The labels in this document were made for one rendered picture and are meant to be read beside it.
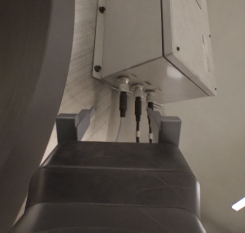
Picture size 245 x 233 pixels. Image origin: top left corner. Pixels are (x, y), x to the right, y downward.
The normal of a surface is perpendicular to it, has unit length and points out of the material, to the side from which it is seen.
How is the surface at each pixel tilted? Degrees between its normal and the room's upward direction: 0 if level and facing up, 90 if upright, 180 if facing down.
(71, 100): 90
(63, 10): 90
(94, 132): 90
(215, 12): 180
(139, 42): 138
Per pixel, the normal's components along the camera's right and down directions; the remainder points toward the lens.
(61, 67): 0.76, -0.13
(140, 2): -0.65, -0.19
